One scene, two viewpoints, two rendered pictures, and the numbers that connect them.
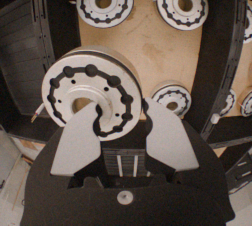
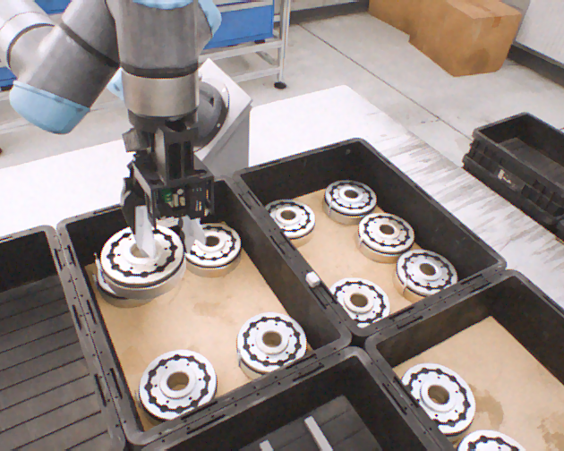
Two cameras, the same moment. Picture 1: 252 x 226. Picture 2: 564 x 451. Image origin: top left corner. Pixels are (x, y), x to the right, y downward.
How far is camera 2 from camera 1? 0.64 m
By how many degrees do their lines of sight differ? 79
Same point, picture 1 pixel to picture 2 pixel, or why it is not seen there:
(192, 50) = (255, 285)
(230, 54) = (264, 228)
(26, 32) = not seen: outside the picture
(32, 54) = (6, 377)
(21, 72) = not seen: outside the picture
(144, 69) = (209, 331)
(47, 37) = (79, 279)
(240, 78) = (362, 271)
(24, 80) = not seen: outside the picture
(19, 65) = not seen: outside the picture
